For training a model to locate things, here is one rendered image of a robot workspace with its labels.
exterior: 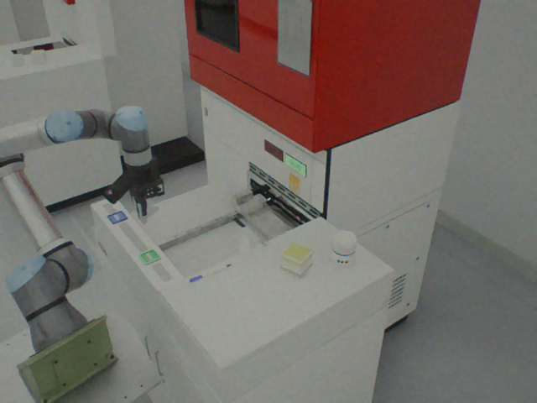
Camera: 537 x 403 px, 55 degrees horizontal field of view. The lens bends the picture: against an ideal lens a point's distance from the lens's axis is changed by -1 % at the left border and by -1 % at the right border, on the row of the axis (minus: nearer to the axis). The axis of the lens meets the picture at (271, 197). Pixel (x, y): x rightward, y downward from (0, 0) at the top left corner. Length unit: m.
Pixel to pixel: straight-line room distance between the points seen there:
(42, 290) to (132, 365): 0.33
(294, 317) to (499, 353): 1.57
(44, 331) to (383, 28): 1.29
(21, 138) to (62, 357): 0.57
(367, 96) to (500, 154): 1.52
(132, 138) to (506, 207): 2.32
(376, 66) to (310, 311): 0.78
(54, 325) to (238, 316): 0.48
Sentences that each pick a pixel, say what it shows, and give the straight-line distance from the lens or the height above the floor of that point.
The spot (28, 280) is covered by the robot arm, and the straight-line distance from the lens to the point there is 1.51.
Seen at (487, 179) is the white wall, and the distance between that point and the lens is 3.23.
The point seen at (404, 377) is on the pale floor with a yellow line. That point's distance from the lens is 2.62.
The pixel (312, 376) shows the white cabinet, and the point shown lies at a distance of 1.68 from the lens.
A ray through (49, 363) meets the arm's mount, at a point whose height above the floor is 0.95.
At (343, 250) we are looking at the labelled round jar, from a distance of 1.58.
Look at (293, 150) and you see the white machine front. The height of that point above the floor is 1.15.
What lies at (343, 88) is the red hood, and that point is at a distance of 1.65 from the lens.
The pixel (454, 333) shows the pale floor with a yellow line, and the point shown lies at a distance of 2.87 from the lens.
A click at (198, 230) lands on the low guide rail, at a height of 0.84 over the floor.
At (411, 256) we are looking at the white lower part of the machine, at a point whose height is 0.50.
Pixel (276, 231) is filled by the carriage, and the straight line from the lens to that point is 1.89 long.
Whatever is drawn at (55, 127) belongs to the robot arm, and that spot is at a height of 1.47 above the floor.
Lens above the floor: 2.03
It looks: 34 degrees down
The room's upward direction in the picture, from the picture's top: straight up
